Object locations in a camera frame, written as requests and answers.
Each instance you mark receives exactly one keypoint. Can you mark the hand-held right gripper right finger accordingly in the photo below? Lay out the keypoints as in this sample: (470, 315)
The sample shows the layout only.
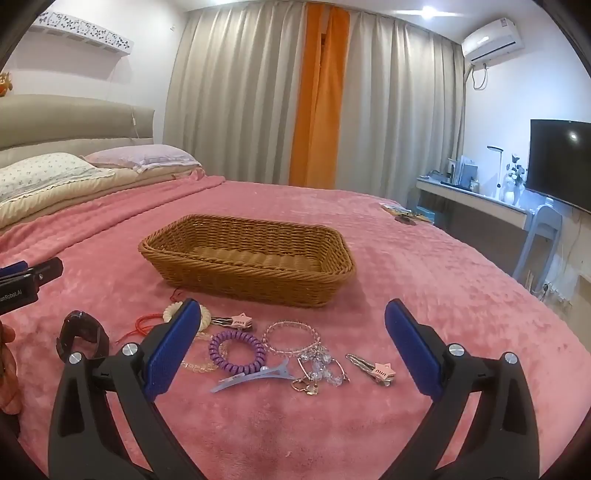
(415, 350)

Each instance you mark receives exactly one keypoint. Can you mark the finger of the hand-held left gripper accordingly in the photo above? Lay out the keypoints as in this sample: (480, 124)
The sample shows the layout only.
(44, 271)

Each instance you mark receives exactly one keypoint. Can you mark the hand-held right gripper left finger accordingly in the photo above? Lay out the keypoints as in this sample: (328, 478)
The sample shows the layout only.
(171, 350)

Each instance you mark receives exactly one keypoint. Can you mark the pink star hair clip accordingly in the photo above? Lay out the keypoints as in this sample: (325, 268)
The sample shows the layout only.
(238, 321)
(381, 371)

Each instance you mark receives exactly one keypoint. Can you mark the blue alligator hair clip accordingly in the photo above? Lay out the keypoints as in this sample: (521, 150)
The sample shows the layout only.
(258, 376)

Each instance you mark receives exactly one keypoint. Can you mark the gold heart charm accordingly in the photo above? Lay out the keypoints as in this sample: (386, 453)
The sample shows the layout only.
(307, 390)

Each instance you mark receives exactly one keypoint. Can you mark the brown wicker basket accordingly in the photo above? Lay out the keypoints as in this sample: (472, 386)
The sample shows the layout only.
(249, 263)

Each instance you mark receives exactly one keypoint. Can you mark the person's left hand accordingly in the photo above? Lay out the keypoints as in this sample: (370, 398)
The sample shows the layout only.
(8, 369)

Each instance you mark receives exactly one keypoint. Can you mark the pink fleece blanket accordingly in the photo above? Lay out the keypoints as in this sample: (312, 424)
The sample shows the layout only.
(415, 277)

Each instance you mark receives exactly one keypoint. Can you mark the white floral pillow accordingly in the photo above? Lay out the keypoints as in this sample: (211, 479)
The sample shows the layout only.
(41, 173)

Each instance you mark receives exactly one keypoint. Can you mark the beige quilt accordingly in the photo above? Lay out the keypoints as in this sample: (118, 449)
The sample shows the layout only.
(101, 189)

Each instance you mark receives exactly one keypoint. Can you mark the teal box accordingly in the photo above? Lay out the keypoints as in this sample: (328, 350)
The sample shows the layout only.
(422, 216)

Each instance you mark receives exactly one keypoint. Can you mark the white power strip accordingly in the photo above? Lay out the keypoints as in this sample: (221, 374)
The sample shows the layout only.
(556, 293)

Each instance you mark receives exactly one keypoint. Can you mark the beige padded headboard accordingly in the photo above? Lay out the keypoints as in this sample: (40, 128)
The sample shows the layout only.
(69, 120)

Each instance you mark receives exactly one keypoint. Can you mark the lilac pillow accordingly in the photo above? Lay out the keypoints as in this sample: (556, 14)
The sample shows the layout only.
(147, 154)

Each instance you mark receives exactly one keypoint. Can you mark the white desk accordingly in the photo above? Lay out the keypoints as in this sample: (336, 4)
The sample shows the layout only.
(480, 201)

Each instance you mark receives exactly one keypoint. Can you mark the white vase with flowers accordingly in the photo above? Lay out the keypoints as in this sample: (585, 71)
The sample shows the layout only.
(509, 194)

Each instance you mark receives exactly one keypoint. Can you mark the books on desk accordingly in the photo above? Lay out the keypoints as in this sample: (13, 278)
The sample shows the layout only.
(464, 173)

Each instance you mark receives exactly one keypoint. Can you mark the pale blue chair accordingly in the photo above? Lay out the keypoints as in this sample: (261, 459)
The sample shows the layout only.
(547, 221)

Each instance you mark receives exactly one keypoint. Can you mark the brown plush toy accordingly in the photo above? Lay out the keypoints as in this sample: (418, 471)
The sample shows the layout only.
(4, 85)

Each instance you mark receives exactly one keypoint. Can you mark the white desk lamp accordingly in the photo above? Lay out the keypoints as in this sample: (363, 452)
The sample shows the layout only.
(500, 175)

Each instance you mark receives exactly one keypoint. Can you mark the grey curtain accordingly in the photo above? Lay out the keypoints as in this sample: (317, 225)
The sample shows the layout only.
(231, 92)
(401, 115)

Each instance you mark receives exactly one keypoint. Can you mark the black television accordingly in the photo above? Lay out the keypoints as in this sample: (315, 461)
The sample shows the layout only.
(558, 157)

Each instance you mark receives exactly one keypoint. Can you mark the orange curtain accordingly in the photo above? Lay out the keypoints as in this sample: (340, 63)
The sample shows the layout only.
(318, 101)

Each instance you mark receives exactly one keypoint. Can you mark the white air conditioner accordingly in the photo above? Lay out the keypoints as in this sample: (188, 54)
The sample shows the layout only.
(491, 39)

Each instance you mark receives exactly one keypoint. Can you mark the ceiling light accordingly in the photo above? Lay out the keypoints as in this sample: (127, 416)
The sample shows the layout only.
(429, 11)

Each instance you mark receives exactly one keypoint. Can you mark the white patterned wall shelf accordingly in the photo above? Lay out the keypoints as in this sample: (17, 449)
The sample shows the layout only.
(83, 27)

